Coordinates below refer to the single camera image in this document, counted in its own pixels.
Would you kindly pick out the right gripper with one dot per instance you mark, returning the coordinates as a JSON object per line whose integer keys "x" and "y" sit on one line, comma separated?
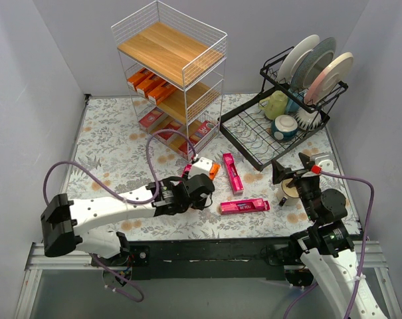
{"x": 296, "y": 174}

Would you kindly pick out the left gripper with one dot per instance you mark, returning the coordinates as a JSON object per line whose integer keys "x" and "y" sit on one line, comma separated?
{"x": 194, "y": 170}

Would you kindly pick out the pink toothpaste box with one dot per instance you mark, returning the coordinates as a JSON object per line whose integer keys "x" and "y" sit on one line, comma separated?
{"x": 234, "y": 178}
{"x": 186, "y": 170}
{"x": 244, "y": 206}

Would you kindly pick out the orange toothpaste box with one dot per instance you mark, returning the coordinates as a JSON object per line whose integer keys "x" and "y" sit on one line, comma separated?
{"x": 148, "y": 84}
{"x": 161, "y": 92}
{"x": 138, "y": 78}
{"x": 214, "y": 170}

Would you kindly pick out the red 3D toothpaste box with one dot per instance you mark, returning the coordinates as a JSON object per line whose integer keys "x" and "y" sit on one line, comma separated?
{"x": 152, "y": 119}
{"x": 201, "y": 131}

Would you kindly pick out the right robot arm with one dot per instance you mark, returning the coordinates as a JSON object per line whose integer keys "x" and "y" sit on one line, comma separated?
{"x": 326, "y": 248}

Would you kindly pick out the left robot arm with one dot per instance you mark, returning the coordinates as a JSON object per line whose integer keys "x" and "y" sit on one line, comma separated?
{"x": 78, "y": 224}

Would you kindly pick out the cream mug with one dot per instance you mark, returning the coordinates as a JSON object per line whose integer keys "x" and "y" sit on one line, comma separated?
{"x": 287, "y": 193}

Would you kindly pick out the teal spotted bowl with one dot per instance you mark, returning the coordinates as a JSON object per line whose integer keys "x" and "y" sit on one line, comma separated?
{"x": 284, "y": 128}

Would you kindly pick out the black dish rack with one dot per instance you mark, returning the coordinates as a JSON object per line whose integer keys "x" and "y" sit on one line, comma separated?
{"x": 249, "y": 130}

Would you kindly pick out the white ribbed bowl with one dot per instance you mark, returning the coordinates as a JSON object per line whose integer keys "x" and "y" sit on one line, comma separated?
{"x": 307, "y": 121}

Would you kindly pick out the light blue cup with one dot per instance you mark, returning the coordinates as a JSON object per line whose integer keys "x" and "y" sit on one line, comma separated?
{"x": 292, "y": 106}

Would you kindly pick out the yellow-green mug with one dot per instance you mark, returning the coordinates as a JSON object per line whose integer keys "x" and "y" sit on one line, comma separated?
{"x": 274, "y": 105}

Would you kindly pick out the pink and cream plate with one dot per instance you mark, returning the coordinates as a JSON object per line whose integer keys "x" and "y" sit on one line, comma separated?
{"x": 336, "y": 71}

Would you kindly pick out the floral table mat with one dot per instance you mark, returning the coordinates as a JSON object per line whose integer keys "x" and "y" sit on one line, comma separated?
{"x": 117, "y": 154}

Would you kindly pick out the grey speckled plate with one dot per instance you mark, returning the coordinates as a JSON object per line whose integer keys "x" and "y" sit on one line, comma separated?
{"x": 313, "y": 64}

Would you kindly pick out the white plate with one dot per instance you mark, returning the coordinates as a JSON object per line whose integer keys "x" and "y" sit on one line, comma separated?
{"x": 295, "y": 58}

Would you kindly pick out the white wire wooden shelf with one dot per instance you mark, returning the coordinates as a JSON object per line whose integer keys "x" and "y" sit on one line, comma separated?
{"x": 184, "y": 51}

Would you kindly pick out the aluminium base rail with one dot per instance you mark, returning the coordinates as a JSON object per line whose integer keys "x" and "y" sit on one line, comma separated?
{"x": 211, "y": 258}

